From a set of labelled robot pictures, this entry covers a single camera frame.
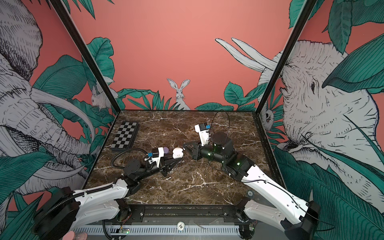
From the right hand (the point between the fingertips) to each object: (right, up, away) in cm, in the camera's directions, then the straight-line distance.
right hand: (182, 146), depth 62 cm
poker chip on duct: (-2, -40, +9) cm, 41 cm away
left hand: (-2, -5, +5) cm, 8 cm away
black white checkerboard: (-43, +1, +39) cm, 58 cm away
